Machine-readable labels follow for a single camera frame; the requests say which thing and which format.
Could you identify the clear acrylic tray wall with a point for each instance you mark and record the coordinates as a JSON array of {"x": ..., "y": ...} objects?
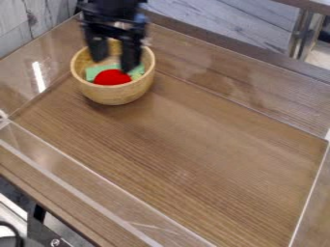
[{"x": 99, "y": 209}]

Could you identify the black table leg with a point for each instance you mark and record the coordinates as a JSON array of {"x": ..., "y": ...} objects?
[{"x": 39, "y": 232}]

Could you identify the green sponge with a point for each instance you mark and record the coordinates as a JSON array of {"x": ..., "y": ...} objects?
[{"x": 95, "y": 70}]

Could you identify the wooden bowl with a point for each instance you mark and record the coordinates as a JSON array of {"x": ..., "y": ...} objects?
[{"x": 114, "y": 94}]

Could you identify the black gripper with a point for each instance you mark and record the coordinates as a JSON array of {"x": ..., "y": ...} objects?
[{"x": 115, "y": 18}]

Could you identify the metal table leg background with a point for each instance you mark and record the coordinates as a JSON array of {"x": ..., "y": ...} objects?
[{"x": 305, "y": 34}]

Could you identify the red round fruit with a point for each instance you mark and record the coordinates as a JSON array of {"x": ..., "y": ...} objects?
[{"x": 111, "y": 77}]

